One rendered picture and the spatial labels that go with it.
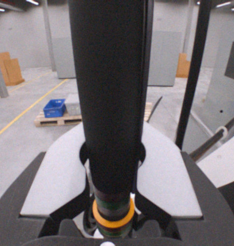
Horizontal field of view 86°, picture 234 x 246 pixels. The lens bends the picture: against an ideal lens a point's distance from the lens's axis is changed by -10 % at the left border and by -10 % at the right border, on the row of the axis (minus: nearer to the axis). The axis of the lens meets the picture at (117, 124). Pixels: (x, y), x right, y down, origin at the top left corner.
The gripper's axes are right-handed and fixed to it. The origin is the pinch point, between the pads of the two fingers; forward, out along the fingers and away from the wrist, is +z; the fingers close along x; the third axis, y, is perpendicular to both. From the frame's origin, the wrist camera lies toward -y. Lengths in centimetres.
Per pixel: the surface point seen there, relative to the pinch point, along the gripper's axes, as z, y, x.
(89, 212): 6.4, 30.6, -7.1
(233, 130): 39, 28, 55
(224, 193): 1.4, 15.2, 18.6
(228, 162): 16.8, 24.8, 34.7
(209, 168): 18.7, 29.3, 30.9
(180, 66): 738, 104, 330
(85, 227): 2.6, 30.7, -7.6
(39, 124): 238, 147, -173
